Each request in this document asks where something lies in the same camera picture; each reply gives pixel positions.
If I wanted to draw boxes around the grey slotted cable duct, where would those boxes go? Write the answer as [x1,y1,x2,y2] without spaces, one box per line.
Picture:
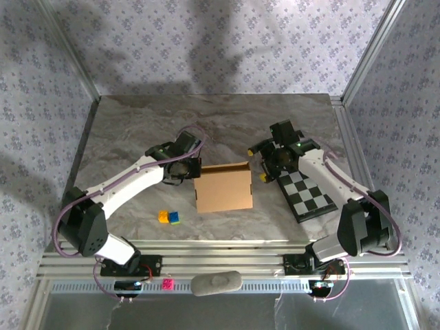
[49,278,314,296]

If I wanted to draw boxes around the aluminium frame rails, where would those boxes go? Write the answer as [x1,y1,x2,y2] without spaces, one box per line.
[36,239,413,280]

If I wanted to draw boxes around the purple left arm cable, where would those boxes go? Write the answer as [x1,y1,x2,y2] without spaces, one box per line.
[51,124,207,304]

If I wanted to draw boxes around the grey oval pad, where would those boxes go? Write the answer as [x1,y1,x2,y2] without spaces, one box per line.
[190,270,243,297]

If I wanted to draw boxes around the black right controller board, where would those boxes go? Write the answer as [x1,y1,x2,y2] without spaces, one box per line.
[308,280,333,298]

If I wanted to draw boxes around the aluminium side rails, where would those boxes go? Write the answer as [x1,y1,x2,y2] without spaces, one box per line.
[329,95,391,250]

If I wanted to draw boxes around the aluminium frame post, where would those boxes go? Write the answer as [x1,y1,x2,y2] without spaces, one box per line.
[34,0,103,102]
[341,0,405,104]

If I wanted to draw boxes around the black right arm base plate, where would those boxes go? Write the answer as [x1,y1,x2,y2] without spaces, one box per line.
[283,253,346,276]

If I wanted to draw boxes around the brown cardboard paper box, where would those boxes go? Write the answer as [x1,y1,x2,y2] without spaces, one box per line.
[193,161,254,215]

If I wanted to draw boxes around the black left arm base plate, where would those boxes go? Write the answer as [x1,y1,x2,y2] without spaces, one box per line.
[100,254,163,278]

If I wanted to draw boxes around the black left controller board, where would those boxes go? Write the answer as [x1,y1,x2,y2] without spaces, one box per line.
[114,280,142,298]

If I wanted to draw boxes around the black grey chessboard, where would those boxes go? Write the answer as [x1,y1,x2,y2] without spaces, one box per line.
[263,139,338,224]

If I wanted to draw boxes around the black controller board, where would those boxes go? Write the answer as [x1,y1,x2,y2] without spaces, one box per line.
[308,280,333,298]
[114,280,142,298]

